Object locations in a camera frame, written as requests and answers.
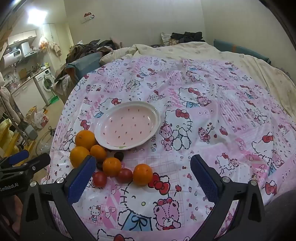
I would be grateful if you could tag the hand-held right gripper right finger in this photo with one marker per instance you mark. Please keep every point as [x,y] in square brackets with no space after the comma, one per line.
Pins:
[204,177]

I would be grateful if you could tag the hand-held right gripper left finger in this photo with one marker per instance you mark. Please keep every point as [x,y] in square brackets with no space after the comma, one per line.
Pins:
[81,179]

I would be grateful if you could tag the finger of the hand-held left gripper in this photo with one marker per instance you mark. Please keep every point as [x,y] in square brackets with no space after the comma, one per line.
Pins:
[18,157]
[34,162]

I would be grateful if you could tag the red tomato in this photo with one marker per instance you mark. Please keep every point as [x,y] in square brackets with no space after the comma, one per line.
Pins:
[99,179]
[125,175]

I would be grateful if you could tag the large orange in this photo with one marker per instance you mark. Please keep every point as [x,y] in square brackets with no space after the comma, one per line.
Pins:
[85,139]
[79,157]

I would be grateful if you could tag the dark purple plum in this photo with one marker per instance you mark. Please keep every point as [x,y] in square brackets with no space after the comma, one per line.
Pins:
[100,165]
[119,155]

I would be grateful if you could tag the small orange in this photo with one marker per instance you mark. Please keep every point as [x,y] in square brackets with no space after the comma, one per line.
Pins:
[98,153]

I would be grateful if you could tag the pink strawberry-shaped plate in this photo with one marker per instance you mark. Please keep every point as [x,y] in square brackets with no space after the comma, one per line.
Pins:
[129,125]

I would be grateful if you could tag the yellow wooden rack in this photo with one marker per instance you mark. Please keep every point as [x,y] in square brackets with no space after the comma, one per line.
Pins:
[11,139]

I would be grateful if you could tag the white plastic bag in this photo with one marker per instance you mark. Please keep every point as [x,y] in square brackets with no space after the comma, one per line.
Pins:
[41,119]

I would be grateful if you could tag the pink cartoon printed blanket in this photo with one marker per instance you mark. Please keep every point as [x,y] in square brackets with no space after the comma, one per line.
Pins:
[208,115]

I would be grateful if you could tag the green dustpan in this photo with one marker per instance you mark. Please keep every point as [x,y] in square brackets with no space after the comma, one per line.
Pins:
[54,99]

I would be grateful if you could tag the kitchen counter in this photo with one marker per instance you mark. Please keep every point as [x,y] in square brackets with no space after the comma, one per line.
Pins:
[24,91]

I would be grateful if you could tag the white washing machine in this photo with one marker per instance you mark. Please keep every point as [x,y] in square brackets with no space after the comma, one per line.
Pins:
[45,81]

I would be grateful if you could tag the white water heater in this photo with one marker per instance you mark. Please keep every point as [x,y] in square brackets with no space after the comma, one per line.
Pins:
[11,59]

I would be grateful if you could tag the orange hanging bag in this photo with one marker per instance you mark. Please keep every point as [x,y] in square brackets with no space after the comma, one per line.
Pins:
[43,42]

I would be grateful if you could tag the pile of dark clothes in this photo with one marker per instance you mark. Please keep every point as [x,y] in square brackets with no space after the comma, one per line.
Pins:
[90,47]
[185,37]

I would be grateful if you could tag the blue pillow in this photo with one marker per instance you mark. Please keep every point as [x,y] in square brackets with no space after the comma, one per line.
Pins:
[240,49]

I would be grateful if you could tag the white wall cabinets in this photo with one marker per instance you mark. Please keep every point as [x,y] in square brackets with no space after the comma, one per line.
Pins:
[22,38]

